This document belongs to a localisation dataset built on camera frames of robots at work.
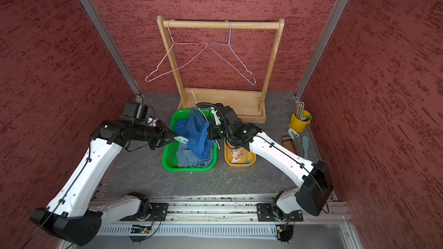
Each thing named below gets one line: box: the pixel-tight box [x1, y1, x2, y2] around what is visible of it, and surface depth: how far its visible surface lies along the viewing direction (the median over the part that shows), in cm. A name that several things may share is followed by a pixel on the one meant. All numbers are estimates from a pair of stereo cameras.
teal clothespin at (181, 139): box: [173, 135, 190, 145], surface depth 71 cm
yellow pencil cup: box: [288, 109, 312, 134], surface depth 99 cm
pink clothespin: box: [230, 148, 243, 159], surface depth 93 cm
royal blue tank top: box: [173, 108, 216, 160], surface depth 82 cm
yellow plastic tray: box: [223, 138, 257, 168], surface depth 91 cm
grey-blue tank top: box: [175, 142, 214, 168], surface depth 82 cm
